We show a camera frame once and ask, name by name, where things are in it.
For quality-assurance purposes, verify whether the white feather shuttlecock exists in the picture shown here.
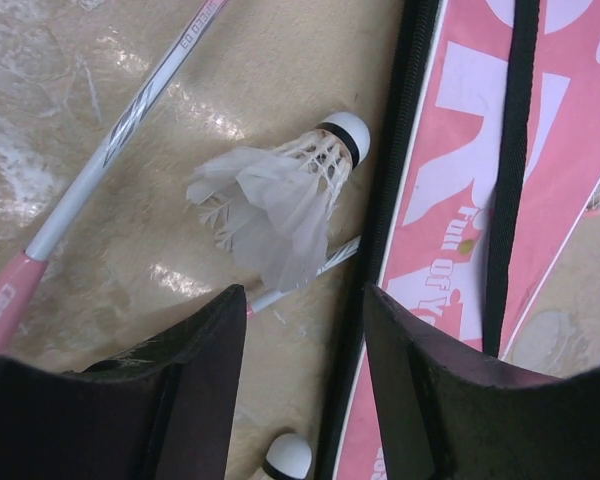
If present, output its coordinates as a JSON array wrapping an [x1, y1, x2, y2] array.
[[186, 112, 371, 292], [250, 433, 313, 480]]

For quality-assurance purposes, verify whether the pink badminton racket right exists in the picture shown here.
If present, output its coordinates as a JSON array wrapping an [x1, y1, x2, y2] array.
[[246, 180, 600, 318]]

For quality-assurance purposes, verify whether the pink badminton racket left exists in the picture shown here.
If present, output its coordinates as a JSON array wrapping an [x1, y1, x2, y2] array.
[[0, 0, 227, 355]]

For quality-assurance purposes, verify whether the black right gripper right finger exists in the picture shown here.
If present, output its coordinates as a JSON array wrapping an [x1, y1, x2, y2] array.
[[363, 286, 600, 479]]

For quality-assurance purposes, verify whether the pink badminton racket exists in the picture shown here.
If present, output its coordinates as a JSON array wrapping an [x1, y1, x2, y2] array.
[[246, 180, 600, 318], [0, 0, 227, 355]]

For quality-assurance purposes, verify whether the pink racket cover bag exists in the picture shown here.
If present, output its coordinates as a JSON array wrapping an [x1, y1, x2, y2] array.
[[314, 0, 600, 479]]

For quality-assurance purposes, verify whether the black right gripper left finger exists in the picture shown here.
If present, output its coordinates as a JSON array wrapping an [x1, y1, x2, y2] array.
[[0, 284, 245, 479]]

